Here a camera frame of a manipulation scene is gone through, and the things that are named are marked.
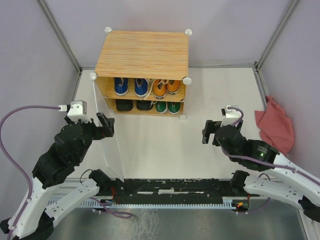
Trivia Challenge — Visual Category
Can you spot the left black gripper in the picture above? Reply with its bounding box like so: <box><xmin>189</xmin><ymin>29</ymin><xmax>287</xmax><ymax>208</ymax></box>
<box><xmin>66</xmin><ymin>110</ymin><xmax>116</xmax><ymax>162</ymax></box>

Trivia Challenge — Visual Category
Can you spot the green sneaker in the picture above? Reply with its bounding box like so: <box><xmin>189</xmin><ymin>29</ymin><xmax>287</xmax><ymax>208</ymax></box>
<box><xmin>167</xmin><ymin>102</ymin><xmax>181</xmax><ymax>115</ymax></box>
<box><xmin>155</xmin><ymin>101</ymin><xmax>168</xmax><ymax>114</ymax></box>

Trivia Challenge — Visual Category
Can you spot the blue sneaker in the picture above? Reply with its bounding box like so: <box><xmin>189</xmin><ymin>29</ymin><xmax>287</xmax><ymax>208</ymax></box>
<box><xmin>114</xmin><ymin>77</ymin><xmax>129</xmax><ymax>97</ymax></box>
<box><xmin>134</xmin><ymin>78</ymin><xmax>149</xmax><ymax>98</ymax></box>

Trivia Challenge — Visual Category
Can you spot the orange sneaker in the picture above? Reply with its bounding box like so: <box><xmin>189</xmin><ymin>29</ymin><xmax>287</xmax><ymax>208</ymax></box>
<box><xmin>166</xmin><ymin>80</ymin><xmax>181</xmax><ymax>95</ymax></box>
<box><xmin>143</xmin><ymin>79</ymin><xmax>168</xmax><ymax>100</ymax></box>

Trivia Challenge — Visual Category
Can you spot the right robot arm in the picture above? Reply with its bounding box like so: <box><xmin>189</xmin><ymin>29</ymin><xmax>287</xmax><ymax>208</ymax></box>
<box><xmin>202</xmin><ymin>120</ymin><xmax>320</xmax><ymax>222</ymax></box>

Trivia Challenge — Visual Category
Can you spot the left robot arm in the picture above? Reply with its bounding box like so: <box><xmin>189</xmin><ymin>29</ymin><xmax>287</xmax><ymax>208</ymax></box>
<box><xmin>0</xmin><ymin>112</ymin><xmax>115</xmax><ymax>240</ymax></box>

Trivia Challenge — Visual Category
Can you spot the bottom right cabinet connector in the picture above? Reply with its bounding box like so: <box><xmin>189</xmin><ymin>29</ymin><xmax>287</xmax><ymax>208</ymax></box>
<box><xmin>179</xmin><ymin>114</ymin><xmax>187</xmax><ymax>120</ymax></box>

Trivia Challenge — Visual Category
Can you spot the front left cabinet connector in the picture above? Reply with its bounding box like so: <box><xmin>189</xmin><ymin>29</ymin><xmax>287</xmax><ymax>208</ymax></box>
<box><xmin>89</xmin><ymin>72</ymin><xmax>97</xmax><ymax>81</ymax></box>

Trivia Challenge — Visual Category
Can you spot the front right cabinet connector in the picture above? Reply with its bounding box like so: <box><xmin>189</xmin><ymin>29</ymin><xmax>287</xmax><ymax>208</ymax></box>
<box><xmin>182</xmin><ymin>77</ymin><xmax>192</xmax><ymax>85</ymax></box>

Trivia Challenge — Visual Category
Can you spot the wood pattern shoe cabinet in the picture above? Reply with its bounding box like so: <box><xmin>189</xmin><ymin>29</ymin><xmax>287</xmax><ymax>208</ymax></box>
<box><xmin>94</xmin><ymin>31</ymin><xmax>189</xmax><ymax>117</ymax></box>

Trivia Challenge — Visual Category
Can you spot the white cabinet corner connector left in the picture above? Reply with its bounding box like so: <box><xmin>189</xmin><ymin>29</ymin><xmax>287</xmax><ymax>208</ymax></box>
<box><xmin>104</xmin><ymin>26</ymin><xmax>113</xmax><ymax>34</ymax></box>

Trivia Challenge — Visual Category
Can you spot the white cabinet corner connector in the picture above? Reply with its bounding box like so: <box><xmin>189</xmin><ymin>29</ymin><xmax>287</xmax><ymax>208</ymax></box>
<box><xmin>104</xmin><ymin>26</ymin><xmax>113</xmax><ymax>34</ymax></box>
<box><xmin>184</xmin><ymin>29</ymin><xmax>192</xmax><ymax>36</ymax></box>

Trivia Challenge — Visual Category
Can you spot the white cabinet corner connector right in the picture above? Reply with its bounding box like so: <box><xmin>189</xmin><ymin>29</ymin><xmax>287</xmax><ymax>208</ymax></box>
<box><xmin>184</xmin><ymin>29</ymin><xmax>192</xmax><ymax>36</ymax></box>

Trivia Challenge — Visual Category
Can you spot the pink cloth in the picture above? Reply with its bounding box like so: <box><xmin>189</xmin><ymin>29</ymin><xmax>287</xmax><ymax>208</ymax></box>
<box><xmin>254</xmin><ymin>96</ymin><xmax>295</xmax><ymax>156</ymax></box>

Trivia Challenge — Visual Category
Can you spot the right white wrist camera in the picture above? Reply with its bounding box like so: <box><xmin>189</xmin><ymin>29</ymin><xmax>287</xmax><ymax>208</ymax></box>
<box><xmin>220</xmin><ymin>105</ymin><xmax>244</xmax><ymax>127</ymax></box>

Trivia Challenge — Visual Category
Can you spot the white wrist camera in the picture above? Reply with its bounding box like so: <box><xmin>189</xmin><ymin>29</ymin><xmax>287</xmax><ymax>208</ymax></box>
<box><xmin>67</xmin><ymin>100</ymin><xmax>90</xmax><ymax>123</ymax></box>
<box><xmin>220</xmin><ymin>105</ymin><xmax>244</xmax><ymax>127</ymax></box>

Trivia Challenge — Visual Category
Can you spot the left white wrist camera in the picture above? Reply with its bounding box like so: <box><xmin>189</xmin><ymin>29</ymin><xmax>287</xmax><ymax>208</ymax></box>
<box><xmin>67</xmin><ymin>100</ymin><xmax>90</xmax><ymax>123</ymax></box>

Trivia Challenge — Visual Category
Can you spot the aluminium rail frame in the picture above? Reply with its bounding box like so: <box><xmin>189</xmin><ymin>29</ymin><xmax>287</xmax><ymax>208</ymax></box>
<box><xmin>254</xmin><ymin>62</ymin><xmax>320</xmax><ymax>240</ymax></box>

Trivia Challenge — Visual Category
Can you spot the white cable duct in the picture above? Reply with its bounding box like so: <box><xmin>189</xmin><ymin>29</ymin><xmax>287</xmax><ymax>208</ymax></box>
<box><xmin>69</xmin><ymin>198</ymin><xmax>238</xmax><ymax>208</ymax></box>

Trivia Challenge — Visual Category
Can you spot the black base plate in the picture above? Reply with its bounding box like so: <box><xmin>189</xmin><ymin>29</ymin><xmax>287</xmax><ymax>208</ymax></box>
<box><xmin>98</xmin><ymin>177</ymin><xmax>261</xmax><ymax>203</ymax></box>

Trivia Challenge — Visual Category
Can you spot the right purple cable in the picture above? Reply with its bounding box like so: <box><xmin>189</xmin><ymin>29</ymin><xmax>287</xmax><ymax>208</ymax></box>
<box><xmin>219</xmin><ymin>106</ymin><xmax>320</xmax><ymax>216</ymax></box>

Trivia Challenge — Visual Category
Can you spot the left aluminium frame post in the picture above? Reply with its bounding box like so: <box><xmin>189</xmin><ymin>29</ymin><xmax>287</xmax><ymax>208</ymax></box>
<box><xmin>36</xmin><ymin>0</ymin><xmax>82</xmax><ymax>73</ymax></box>

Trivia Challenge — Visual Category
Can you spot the aluminium frame post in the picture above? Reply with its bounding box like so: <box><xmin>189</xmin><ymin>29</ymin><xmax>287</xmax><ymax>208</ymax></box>
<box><xmin>255</xmin><ymin>0</ymin><xmax>301</xmax><ymax>72</ymax></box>
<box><xmin>36</xmin><ymin>0</ymin><xmax>82</xmax><ymax>73</ymax></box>

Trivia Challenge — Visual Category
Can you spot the right aluminium frame post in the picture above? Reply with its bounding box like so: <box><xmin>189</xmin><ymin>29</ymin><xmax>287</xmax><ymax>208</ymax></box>
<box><xmin>255</xmin><ymin>0</ymin><xmax>301</xmax><ymax>72</ymax></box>

